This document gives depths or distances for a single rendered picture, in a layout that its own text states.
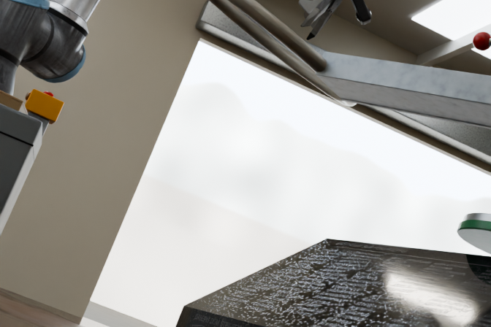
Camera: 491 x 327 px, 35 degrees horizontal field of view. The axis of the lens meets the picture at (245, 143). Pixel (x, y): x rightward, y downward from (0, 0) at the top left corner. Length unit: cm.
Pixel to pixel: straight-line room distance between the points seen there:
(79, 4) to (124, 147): 588
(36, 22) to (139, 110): 606
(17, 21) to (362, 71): 90
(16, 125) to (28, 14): 32
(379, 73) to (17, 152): 82
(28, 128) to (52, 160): 612
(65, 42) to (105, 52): 601
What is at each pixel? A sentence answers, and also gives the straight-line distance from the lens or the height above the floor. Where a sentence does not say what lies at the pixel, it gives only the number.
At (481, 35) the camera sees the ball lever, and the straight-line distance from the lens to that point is 135.
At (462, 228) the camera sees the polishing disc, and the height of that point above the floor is 86.
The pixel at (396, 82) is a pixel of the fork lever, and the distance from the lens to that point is 140.
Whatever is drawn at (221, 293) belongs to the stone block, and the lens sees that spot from 156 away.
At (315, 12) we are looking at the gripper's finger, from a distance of 184.
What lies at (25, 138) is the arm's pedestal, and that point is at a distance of 178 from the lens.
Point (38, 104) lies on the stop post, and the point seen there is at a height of 103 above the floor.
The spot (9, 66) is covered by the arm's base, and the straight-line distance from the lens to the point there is 197.
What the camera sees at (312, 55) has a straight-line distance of 146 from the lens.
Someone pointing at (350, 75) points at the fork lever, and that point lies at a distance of 145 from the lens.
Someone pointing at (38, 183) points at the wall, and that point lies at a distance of 789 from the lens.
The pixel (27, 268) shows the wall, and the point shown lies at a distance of 788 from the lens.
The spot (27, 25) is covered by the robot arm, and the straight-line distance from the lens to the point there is 198.
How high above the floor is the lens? 62
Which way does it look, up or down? 12 degrees up
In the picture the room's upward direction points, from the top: 22 degrees clockwise
